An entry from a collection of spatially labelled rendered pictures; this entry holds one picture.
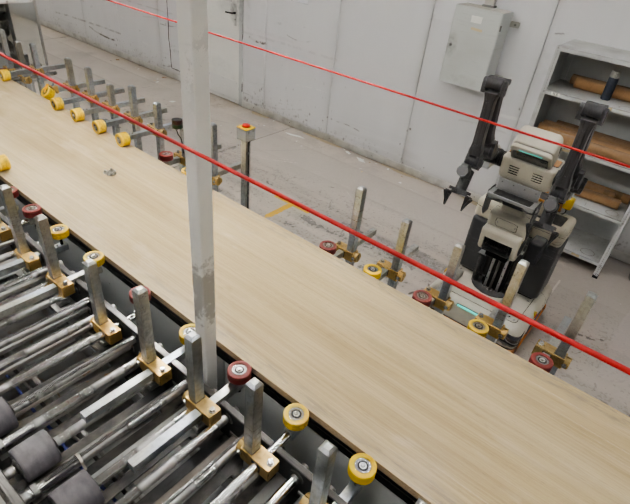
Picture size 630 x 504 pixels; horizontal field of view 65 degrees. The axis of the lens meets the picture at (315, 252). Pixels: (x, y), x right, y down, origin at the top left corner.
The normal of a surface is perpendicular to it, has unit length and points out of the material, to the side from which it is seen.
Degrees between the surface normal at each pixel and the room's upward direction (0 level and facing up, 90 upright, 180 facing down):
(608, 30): 90
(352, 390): 0
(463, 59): 90
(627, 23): 90
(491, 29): 90
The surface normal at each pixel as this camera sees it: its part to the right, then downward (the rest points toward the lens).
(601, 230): -0.63, 0.40
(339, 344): 0.10, -0.82
